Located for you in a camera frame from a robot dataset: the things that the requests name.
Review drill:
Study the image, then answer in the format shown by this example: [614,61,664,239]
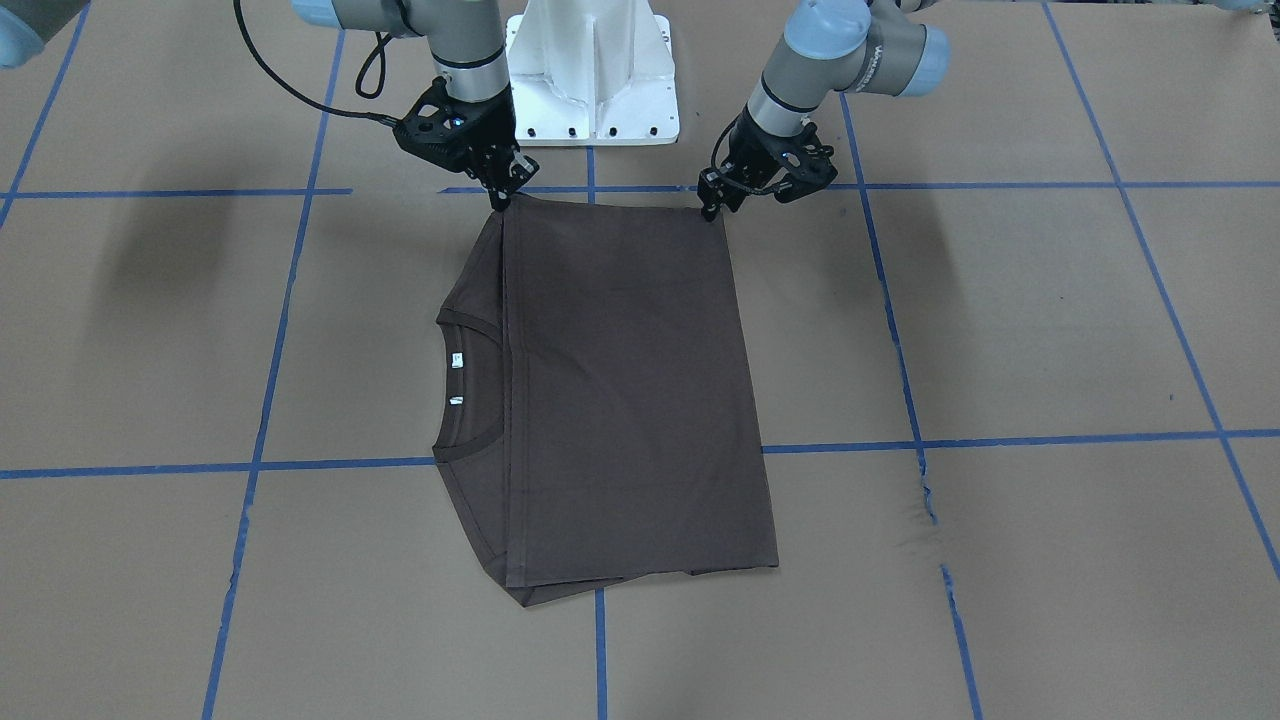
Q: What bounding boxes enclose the dark brown t-shirt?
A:
[431,193,780,609]

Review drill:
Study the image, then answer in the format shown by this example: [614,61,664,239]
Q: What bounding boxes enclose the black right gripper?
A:
[454,92,539,211]

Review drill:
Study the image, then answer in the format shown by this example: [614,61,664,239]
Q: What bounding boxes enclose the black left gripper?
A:
[698,108,790,223]

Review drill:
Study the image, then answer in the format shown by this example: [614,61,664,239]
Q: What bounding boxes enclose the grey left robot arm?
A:
[698,1,951,222]

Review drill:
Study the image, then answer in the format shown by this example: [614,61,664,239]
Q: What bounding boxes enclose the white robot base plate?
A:
[506,1,681,147]

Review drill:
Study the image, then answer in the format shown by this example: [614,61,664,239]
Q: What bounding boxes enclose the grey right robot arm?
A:
[230,1,539,211]

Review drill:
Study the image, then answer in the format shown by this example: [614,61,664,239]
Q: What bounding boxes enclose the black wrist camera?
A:
[392,76,470,173]
[773,122,838,204]

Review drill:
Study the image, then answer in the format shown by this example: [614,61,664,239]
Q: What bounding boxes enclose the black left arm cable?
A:
[710,110,751,181]

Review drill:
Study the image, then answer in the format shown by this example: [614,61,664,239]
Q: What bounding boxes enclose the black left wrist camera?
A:
[773,122,838,204]

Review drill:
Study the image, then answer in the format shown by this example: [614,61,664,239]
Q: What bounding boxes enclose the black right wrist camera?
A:
[392,76,470,173]

